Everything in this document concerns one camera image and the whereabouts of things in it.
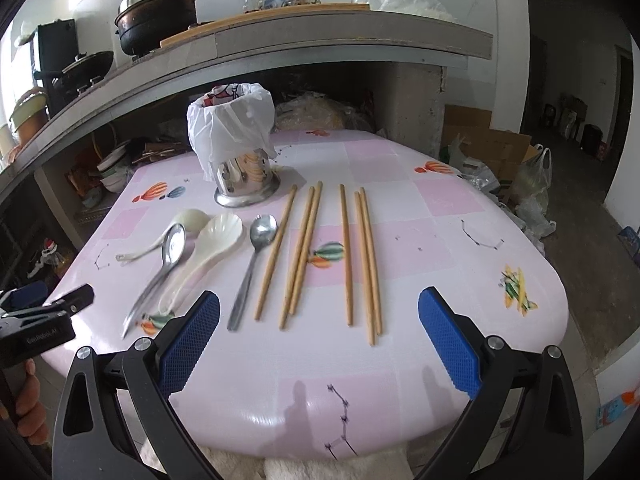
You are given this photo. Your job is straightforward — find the wooden chopstick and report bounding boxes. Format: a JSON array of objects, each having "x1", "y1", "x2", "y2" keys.
[
  {"x1": 360, "y1": 188, "x2": 384, "y2": 336},
  {"x1": 354, "y1": 191, "x2": 375, "y2": 347},
  {"x1": 288, "y1": 181, "x2": 323, "y2": 315},
  {"x1": 279, "y1": 186, "x2": 316, "y2": 330},
  {"x1": 254, "y1": 184, "x2": 298, "y2": 321},
  {"x1": 338, "y1": 183, "x2": 354, "y2": 326}
]

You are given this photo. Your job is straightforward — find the steel spoon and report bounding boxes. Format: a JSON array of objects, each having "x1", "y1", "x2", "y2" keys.
[
  {"x1": 120, "y1": 223, "x2": 186, "y2": 338},
  {"x1": 227, "y1": 214, "x2": 278, "y2": 332}
]

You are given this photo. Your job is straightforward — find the white shell-shaped ceramic spoon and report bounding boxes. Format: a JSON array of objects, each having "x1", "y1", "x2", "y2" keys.
[{"x1": 158, "y1": 212, "x2": 243, "y2": 315}]

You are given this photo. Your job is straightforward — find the grey-green ceramic ladle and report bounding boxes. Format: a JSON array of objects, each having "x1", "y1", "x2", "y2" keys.
[{"x1": 115, "y1": 208, "x2": 210, "y2": 264}]

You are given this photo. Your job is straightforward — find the left hand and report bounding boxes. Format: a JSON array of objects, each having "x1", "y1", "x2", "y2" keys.
[{"x1": 15, "y1": 359, "x2": 49, "y2": 446}]

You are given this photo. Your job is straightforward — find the stacked white bowls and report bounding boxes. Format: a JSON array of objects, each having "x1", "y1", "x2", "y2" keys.
[{"x1": 96, "y1": 142, "x2": 134, "y2": 194}]

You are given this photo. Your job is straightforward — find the plastic bags on floor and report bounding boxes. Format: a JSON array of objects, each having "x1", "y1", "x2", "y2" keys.
[{"x1": 448, "y1": 136, "x2": 556, "y2": 256}]

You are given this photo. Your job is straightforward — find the steel utensil holder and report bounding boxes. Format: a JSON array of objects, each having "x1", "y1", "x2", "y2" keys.
[{"x1": 214, "y1": 148, "x2": 280, "y2": 208}]

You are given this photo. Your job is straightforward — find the brown and cream ceramic pot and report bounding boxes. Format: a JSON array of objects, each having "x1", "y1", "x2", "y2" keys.
[{"x1": 10, "y1": 87, "x2": 49, "y2": 146}]

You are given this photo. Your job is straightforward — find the cardboard box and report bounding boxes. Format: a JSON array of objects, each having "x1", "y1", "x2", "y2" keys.
[{"x1": 440, "y1": 105, "x2": 539, "y2": 182}]

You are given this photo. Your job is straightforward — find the white plastic bag liner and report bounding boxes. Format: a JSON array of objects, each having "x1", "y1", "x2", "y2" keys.
[{"x1": 186, "y1": 84, "x2": 277, "y2": 182}]

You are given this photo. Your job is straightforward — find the black wok with lid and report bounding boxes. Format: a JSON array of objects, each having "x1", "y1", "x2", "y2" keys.
[{"x1": 32, "y1": 51, "x2": 114, "y2": 94}]

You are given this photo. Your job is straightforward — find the black splash guard panel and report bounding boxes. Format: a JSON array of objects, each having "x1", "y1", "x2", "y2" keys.
[{"x1": 32, "y1": 18, "x2": 79, "y2": 74}]

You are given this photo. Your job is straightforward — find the yellow bagged goods under counter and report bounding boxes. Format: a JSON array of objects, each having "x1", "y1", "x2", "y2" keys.
[{"x1": 274, "y1": 92, "x2": 374, "y2": 132}]

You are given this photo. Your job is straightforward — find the wooden cutting board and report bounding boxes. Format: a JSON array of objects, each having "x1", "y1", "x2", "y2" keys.
[{"x1": 160, "y1": 3, "x2": 370, "y2": 49}]

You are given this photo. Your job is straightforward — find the large black cooking pot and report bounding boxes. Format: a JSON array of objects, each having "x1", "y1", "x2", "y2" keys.
[{"x1": 114, "y1": 0, "x2": 198, "y2": 58}]

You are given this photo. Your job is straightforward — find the clear sauce bottle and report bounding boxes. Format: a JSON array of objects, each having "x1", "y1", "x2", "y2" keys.
[{"x1": 243, "y1": 0, "x2": 257, "y2": 13}]

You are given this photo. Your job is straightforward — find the clear plastic bag on counter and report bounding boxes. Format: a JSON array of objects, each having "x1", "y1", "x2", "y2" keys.
[{"x1": 380, "y1": 0, "x2": 457, "y2": 23}]

